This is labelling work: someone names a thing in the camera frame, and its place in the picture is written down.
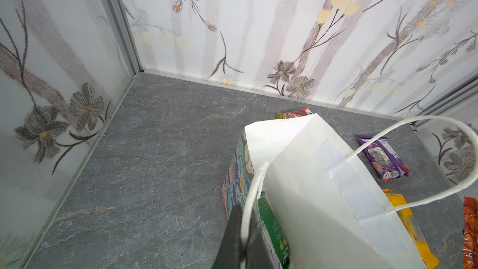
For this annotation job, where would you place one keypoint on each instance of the purple snack packet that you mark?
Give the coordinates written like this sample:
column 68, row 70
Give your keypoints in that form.
column 386, row 161

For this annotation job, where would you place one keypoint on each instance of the orange corn chips bag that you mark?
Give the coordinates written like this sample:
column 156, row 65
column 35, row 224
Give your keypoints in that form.
column 470, row 244

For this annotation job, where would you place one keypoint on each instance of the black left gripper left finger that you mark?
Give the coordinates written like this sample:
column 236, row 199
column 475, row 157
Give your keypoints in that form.
column 231, row 254

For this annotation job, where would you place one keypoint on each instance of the yellow mango snack bag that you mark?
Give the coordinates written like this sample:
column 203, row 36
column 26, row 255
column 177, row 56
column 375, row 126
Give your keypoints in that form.
column 413, row 229

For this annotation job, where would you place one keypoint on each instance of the green snack bag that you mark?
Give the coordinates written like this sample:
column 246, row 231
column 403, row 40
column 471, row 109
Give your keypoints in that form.
column 278, row 247

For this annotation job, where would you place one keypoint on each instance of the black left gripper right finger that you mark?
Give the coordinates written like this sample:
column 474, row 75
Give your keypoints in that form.
column 257, row 253

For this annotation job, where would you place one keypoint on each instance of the white floral paper bag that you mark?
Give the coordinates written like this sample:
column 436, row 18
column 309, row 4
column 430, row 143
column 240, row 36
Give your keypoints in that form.
column 331, row 210

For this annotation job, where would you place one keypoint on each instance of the Fox's candy bag top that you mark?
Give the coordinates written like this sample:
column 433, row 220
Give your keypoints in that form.
column 294, row 114

